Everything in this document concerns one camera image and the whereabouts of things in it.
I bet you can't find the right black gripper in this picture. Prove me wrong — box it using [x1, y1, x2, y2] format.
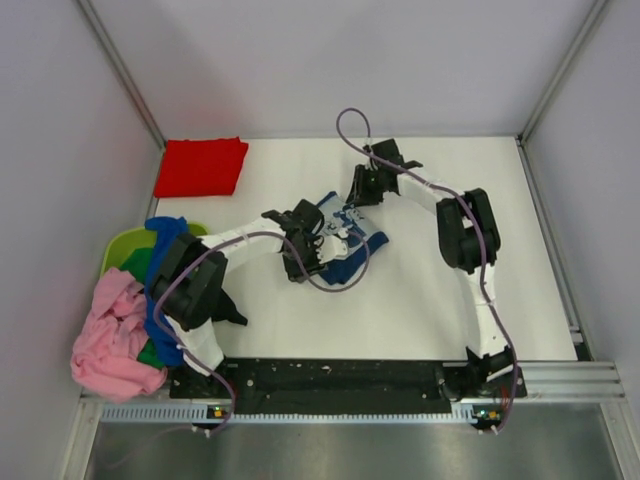
[346, 165, 386, 208]

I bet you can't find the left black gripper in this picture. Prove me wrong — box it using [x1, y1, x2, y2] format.
[282, 236, 328, 283]

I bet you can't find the navy blue t shirt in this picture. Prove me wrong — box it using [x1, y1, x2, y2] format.
[317, 191, 389, 286]

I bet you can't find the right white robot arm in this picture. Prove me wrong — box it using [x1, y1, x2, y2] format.
[348, 139, 514, 396]

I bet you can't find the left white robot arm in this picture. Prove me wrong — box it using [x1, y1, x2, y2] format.
[149, 200, 326, 397]

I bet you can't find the folded red t shirt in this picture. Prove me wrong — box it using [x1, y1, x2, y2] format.
[153, 137, 249, 199]

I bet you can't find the black t shirt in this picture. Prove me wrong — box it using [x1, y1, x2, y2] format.
[211, 290, 248, 326]

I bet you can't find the bright blue t shirt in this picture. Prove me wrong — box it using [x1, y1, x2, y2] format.
[144, 216, 188, 367]

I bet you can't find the green t shirt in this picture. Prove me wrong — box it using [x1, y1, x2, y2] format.
[120, 248, 165, 370]

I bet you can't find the green plastic basket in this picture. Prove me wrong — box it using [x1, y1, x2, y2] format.
[100, 221, 209, 276]

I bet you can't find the pink t shirt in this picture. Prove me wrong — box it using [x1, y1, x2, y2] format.
[70, 267, 167, 403]

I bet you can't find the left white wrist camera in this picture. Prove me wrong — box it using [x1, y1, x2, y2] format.
[317, 235, 349, 264]

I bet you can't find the right aluminium frame post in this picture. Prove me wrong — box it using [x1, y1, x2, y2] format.
[517, 0, 613, 147]

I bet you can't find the aluminium frame post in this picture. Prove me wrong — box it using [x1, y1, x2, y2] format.
[73, 0, 166, 149]
[517, 0, 613, 147]

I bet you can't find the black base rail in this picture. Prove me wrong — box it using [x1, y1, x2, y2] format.
[169, 357, 526, 415]

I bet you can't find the grey slotted cable duct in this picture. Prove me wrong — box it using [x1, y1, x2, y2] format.
[100, 403, 478, 425]

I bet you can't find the left aluminium frame post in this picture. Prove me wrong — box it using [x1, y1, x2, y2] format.
[73, 0, 166, 149]

